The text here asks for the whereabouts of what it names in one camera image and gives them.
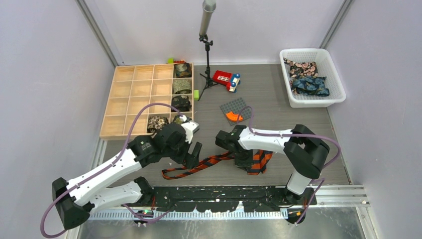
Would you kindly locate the rolled dark tie top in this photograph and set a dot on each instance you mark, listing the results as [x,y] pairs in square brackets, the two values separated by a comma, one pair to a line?
[183,70]

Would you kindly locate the black tripod stand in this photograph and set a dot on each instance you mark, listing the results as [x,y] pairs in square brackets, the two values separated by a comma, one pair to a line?
[209,81]

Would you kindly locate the white plastic basket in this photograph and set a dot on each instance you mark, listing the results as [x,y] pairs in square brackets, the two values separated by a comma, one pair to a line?
[326,68]

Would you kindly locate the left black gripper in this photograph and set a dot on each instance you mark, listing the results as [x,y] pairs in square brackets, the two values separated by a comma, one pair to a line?
[190,160]

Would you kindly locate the red toy block car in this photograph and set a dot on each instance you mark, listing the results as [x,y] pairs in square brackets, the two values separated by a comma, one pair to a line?
[227,79]

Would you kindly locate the green and red small toys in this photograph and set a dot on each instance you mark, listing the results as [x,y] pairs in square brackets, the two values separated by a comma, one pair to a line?
[175,61]

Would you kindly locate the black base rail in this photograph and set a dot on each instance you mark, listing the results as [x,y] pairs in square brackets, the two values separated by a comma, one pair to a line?
[223,199]

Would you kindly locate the pink floral dark tie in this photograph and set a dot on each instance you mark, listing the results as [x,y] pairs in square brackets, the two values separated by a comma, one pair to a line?
[303,69]

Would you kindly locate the green block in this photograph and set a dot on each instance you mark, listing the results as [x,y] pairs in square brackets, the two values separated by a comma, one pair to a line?
[196,95]

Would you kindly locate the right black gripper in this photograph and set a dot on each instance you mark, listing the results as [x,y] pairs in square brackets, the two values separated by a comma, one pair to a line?
[245,164]

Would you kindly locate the orange navy striped tie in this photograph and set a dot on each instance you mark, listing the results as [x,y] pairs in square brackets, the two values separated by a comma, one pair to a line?
[211,163]

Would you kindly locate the orange curved block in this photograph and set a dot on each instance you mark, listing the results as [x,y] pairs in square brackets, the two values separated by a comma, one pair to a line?
[231,116]

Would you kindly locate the rolled blue gold flower tie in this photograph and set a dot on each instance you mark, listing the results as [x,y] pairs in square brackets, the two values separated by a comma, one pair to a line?
[181,119]

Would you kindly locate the wooden compartment tray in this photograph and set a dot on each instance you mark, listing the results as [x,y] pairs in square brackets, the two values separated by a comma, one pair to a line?
[134,87]

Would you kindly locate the grey lego baseplate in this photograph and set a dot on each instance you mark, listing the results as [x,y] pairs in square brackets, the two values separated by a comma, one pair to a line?
[236,106]

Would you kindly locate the rolled olive patterned tie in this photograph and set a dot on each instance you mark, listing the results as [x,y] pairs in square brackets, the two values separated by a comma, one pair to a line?
[182,86]

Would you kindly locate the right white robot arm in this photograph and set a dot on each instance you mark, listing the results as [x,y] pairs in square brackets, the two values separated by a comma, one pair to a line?
[253,148]

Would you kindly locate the rolled black gold tie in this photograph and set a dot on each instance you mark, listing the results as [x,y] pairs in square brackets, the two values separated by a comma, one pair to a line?
[181,103]

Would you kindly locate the rolled beige floral tie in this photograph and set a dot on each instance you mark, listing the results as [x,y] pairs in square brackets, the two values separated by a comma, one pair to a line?
[156,123]

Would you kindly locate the grey microphone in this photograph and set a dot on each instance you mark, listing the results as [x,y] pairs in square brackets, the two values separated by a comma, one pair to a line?
[208,7]

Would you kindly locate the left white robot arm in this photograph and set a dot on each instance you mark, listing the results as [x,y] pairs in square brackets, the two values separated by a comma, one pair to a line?
[79,198]

